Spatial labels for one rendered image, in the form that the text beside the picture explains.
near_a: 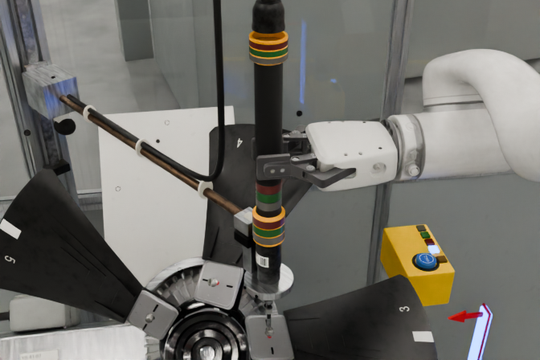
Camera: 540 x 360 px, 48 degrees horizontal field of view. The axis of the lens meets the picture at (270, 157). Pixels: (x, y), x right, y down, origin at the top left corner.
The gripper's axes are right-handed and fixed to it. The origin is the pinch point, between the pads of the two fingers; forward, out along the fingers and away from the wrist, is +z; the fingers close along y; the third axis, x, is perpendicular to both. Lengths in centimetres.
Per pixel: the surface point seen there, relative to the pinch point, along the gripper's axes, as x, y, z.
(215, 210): -18.6, 15.4, 6.2
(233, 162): -12.5, 19.8, 2.8
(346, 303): -31.6, 5.0, -13.6
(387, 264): -49, 32, -31
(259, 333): -31.3, 0.6, 1.2
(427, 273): -43, 22, -35
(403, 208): -63, 70, -50
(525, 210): -68, 70, -89
